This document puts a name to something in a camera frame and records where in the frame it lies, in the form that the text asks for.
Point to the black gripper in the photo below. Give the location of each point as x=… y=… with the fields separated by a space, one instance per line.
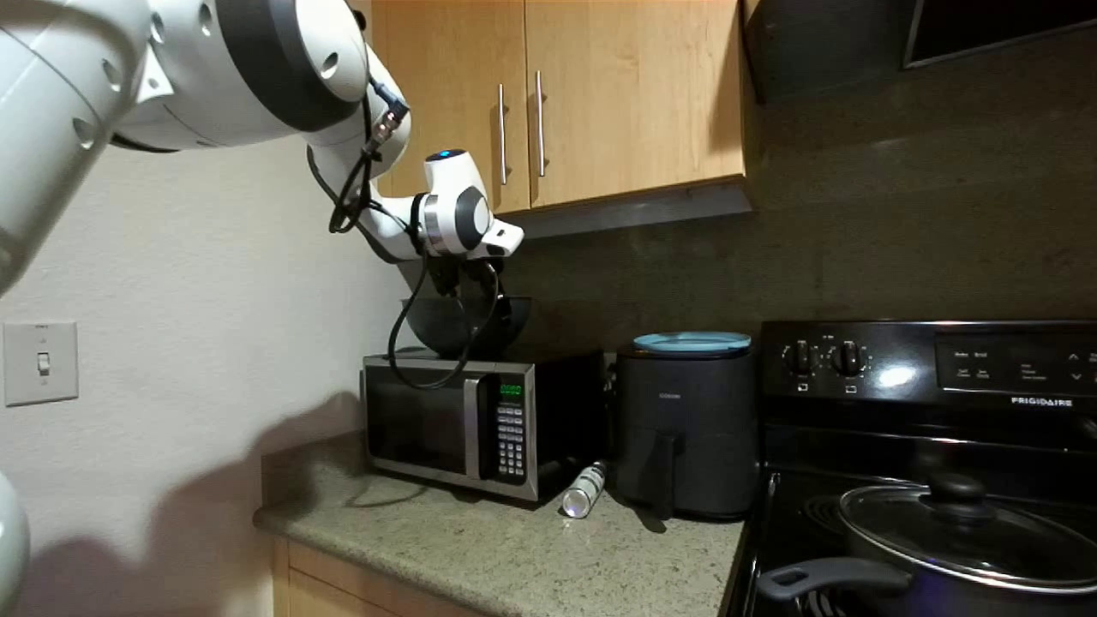
x=471 y=284

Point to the large dark blue bowl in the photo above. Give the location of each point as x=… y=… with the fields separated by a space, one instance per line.
x=449 y=335

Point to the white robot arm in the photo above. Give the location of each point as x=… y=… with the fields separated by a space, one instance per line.
x=81 y=75

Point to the stainless steel microwave oven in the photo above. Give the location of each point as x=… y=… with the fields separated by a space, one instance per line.
x=512 y=430

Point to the wooden upper cabinet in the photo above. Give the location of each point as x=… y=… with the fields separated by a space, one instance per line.
x=580 y=115

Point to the light blue plate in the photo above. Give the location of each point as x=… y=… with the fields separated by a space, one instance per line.
x=695 y=345

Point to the small clear plastic bottle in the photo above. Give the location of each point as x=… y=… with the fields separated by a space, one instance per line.
x=584 y=491

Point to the black air fryer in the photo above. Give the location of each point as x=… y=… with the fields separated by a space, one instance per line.
x=684 y=434

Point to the dark range hood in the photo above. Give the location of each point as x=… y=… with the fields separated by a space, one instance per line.
x=811 y=46

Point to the black electric stove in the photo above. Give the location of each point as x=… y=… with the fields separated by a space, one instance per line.
x=848 y=402

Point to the black pan with glass lid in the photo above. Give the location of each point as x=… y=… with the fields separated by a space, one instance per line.
x=940 y=549

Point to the white wall light switch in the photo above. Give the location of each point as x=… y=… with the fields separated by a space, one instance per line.
x=38 y=365

